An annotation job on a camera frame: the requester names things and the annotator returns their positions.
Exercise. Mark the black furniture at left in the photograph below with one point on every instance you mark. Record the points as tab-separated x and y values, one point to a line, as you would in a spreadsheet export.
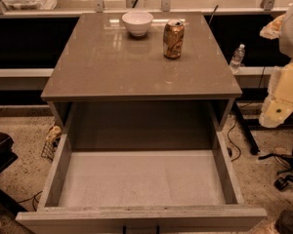
7	158

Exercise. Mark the black office chair base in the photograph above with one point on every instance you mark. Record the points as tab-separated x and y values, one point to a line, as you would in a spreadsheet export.
285	176

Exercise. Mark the wire basket with crumpled item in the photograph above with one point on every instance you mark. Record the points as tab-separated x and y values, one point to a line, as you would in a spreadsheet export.
52	141

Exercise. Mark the grey drawer cabinet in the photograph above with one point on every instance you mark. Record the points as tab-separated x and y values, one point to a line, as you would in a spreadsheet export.
122	87

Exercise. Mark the grey top drawer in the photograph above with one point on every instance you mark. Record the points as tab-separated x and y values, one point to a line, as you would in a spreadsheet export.
141	167

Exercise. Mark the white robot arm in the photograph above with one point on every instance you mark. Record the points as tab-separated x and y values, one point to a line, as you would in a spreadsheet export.
281	28

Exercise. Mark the cream foam padded gripper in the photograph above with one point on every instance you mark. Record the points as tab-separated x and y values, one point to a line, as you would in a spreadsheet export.
292	35

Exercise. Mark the black metal stand leg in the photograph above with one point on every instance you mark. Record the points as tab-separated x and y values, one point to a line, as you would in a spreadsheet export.
254	149

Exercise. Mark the golden soda can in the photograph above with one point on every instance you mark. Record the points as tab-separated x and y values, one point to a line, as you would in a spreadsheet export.
173	37

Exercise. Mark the white ceramic bowl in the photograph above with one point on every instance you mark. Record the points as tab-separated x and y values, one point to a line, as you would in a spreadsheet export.
137	23

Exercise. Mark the clear plastic water bottle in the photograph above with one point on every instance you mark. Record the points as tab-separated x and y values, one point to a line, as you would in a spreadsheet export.
237	58

